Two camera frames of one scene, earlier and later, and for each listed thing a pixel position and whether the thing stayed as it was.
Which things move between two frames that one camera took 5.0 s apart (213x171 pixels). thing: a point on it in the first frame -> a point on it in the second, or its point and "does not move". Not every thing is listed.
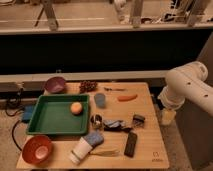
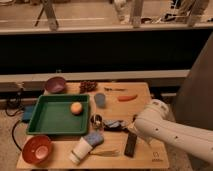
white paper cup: [81, 151] does not move
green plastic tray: [52, 115] does not move
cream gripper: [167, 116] -> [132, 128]
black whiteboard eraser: [130, 145] does not move
